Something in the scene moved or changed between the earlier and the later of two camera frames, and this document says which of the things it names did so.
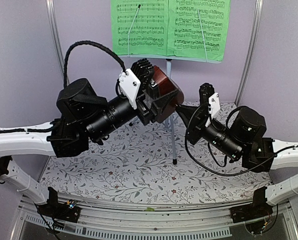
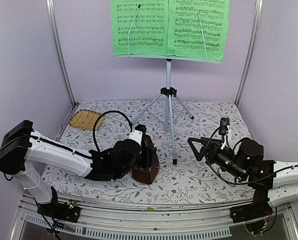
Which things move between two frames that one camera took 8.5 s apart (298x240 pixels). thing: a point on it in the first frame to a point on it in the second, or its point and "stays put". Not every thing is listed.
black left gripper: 154,112 to 148,156
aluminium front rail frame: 206,220 stays put
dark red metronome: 166,86 to 147,176
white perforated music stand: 168,64 stays put
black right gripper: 194,117 to 208,143
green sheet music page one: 149,34 stays put
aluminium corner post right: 258,16 stays put
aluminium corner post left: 54,22 stays put
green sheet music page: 184,39 stays put
